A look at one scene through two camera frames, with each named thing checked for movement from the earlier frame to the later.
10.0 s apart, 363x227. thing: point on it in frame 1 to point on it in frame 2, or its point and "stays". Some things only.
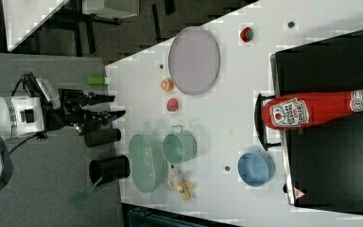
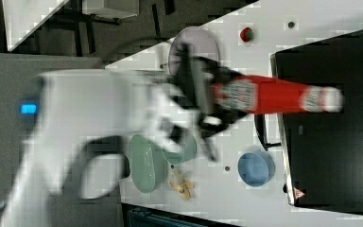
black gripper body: [71, 110] to [194, 83]
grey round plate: [194, 61] stays
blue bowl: [255, 168] stays
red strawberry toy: [247, 34] stays
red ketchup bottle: [291, 110] to [267, 94]
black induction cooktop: [334, 164] stays
